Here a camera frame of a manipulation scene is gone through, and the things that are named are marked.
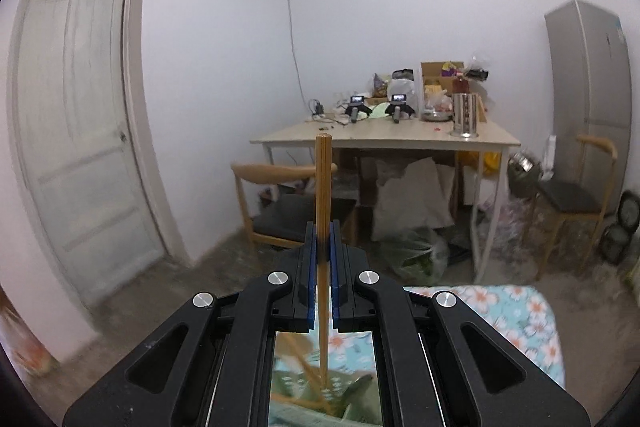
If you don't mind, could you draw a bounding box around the wooden chopstick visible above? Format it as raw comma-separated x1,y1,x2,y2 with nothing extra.
278,340,334,415
316,133,332,388

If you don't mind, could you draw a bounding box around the wooden chopstick in basket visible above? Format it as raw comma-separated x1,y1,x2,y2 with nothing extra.
278,340,334,415

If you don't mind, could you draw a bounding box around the green star-perforated utensil basket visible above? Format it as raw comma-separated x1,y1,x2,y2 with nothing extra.
268,330,384,427

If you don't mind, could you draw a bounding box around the floral turquoise tablecloth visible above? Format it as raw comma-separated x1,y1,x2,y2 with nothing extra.
269,283,568,427

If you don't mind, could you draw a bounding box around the white sack under table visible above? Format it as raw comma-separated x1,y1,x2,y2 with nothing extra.
372,157,456,242

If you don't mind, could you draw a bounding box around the gripper device on table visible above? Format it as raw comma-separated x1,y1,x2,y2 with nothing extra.
385,94,416,124
345,94,372,124

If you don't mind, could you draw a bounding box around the white wooden table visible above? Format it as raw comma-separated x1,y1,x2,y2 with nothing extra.
250,117,521,285

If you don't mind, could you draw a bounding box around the black rice cooker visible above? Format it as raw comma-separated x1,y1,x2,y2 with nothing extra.
598,190,640,265

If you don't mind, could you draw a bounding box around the cardboard box on table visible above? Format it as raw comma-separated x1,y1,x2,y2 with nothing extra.
421,61,464,95

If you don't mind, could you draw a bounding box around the steel cylindrical holder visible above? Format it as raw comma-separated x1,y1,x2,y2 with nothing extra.
450,93,478,139

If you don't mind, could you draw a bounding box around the white panel door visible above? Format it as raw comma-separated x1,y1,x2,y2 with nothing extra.
9,0,186,308

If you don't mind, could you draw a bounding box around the grey refrigerator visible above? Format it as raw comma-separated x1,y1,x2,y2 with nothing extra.
544,0,631,211

